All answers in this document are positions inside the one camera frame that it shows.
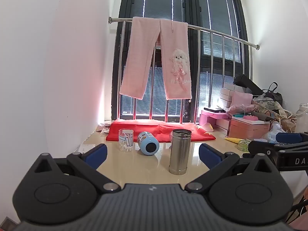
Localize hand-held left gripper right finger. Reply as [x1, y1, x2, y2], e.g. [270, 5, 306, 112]
[185, 143, 275, 194]

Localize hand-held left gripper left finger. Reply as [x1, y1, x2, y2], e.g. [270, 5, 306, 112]
[34, 144, 121, 194]

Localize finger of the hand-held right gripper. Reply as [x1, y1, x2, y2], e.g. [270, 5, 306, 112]
[248, 140, 287, 155]
[276, 132, 308, 150]

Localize blue cartoon print cup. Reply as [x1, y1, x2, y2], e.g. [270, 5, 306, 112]
[137, 131, 160, 155]

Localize stainless steel cup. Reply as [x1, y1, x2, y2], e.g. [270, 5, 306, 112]
[169, 129, 192, 175]

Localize clear printed glass cup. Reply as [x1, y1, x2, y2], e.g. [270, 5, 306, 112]
[118, 129, 134, 152]

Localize white plastic bag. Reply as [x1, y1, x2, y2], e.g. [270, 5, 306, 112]
[262, 121, 285, 143]

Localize green tape roll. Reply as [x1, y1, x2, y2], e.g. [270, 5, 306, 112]
[237, 140, 251, 152]

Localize peach box with white lid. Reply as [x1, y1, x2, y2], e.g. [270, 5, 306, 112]
[228, 118, 270, 140]

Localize clear glass jar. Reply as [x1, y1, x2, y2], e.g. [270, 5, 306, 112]
[295, 103, 308, 133]

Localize crumpled white papers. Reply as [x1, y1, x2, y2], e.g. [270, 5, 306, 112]
[96, 122, 113, 134]

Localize bright pink box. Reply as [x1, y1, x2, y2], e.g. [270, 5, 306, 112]
[199, 111, 232, 131]

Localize floral plastic bag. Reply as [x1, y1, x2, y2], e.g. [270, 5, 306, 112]
[252, 94, 285, 117]

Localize black handbag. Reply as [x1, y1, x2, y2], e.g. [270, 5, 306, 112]
[262, 82, 283, 107]

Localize red cloth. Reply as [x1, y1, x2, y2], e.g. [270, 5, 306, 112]
[106, 120, 216, 142]

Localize pale pink box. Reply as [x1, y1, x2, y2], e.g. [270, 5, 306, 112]
[231, 93, 254, 108]

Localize stack of white boxes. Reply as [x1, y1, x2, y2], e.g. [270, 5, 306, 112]
[220, 83, 246, 111]

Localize long black bag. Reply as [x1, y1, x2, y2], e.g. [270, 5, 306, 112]
[233, 74, 265, 96]

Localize pink pants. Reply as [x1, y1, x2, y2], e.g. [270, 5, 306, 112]
[120, 16, 192, 100]

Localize steel window railing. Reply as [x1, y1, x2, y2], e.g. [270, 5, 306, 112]
[108, 17, 260, 125]

